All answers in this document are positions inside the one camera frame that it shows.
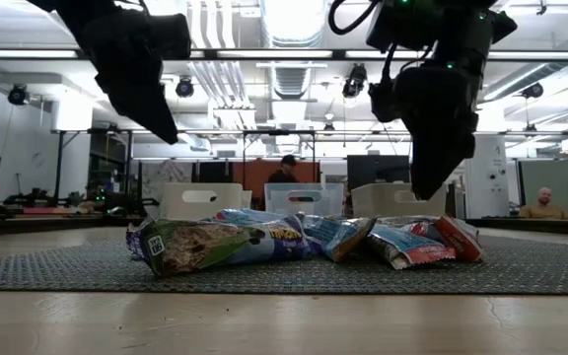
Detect blue olive granola bar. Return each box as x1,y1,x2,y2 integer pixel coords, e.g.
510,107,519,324
301,214,378,263

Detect black aluminium rig frame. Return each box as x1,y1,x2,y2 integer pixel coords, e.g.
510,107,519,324
0,214,568,239

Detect grey plastic sheet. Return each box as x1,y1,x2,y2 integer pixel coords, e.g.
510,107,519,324
140,160,194,203

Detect grey plastic bin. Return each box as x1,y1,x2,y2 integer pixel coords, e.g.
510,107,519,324
351,183,449,221

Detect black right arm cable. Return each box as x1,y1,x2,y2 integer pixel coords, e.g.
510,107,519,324
326,0,382,36

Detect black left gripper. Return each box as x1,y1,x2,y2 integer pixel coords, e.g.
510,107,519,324
79,9,180,146

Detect black standing panel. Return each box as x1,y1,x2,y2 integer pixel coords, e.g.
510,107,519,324
346,154,416,191

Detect black overhead light bar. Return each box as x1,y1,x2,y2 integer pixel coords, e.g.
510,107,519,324
0,47,568,63

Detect blue red granola bar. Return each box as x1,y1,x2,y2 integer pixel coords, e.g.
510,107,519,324
212,207,290,227
366,222,458,271

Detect person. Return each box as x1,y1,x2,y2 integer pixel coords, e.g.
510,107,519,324
266,154,301,184
518,185,568,221

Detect black background gantry frame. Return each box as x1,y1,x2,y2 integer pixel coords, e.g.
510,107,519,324
241,128,318,188
50,126,135,204

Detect black ceiling spotlight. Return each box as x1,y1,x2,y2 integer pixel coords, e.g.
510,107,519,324
341,62,368,100
7,83,31,107
521,82,545,100
175,76,195,99

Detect orange partition wall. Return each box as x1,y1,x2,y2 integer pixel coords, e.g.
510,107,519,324
232,160,320,208

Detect dark background workstation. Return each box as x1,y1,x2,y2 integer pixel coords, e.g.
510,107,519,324
86,175,162,218

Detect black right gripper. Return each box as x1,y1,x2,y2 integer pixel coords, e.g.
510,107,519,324
394,63,480,201

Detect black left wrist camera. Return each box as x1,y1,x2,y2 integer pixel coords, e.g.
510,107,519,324
151,13,192,60

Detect white plastic bin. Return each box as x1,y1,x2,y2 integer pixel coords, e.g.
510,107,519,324
160,182,253,222

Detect grey woven mat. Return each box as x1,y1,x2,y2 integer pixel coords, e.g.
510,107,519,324
0,234,568,296

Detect white square pillar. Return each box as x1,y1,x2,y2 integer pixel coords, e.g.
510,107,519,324
462,106,511,218

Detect green purple granola bar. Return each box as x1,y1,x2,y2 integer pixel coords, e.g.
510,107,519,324
138,216,315,278

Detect clear plastic bin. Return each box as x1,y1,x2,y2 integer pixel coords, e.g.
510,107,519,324
263,182,345,218

